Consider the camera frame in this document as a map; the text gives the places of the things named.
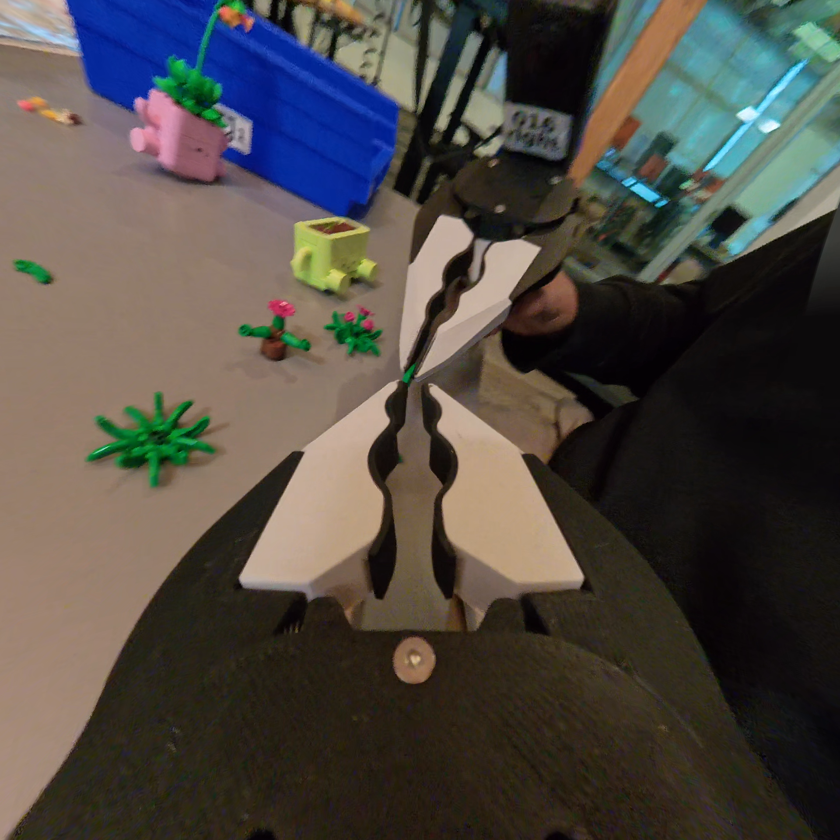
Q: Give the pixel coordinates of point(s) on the green spiky brick plant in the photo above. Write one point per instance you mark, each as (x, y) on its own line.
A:
(154, 439)

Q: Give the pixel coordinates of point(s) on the brick cactus with pink flower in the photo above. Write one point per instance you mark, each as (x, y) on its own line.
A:
(274, 348)

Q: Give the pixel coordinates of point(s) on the white label tag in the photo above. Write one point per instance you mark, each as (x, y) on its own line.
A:
(237, 131)

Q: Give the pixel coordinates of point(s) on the small red brick piece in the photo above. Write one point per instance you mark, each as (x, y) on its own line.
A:
(27, 103)

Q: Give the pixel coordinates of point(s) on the blue storage bin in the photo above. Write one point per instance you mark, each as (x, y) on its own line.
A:
(295, 118)

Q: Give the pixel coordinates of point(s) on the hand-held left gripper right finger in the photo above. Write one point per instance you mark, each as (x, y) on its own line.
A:
(512, 518)

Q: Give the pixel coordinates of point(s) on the lime green brick planter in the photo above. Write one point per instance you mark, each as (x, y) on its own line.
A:
(328, 256)

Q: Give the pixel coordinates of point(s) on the pink brick planter with plant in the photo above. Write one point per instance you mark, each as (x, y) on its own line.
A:
(184, 138)

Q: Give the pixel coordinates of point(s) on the cluster of green leaf pieces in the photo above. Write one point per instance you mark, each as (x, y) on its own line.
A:
(33, 271)

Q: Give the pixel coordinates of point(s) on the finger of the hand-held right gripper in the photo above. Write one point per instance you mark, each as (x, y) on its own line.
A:
(479, 295)
(426, 275)

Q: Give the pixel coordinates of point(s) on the person's black jacket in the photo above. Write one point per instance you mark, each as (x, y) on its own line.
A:
(722, 459)

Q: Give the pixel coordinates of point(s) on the person's right hand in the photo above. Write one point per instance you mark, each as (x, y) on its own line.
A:
(544, 308)

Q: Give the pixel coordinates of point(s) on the person's right forearm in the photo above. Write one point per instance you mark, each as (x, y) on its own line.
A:
(623, 328)

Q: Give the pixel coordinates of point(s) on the wooden ceiling beam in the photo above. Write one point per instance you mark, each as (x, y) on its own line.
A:
(630, 85)

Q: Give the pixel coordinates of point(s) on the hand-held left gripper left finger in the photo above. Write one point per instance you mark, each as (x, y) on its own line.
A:
(315, 518)

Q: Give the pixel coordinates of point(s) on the green curved leaf piece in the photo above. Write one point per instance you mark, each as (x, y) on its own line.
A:
(410, 374)

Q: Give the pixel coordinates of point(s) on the clear plastic bag with leaflet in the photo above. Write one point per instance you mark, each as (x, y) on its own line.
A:
(33, 23)

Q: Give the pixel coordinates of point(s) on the person's beige trousers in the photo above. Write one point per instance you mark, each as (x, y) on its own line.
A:
(572, 420)

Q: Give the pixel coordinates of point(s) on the green brick plant pink flowers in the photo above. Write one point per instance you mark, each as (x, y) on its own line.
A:
(354, 334)

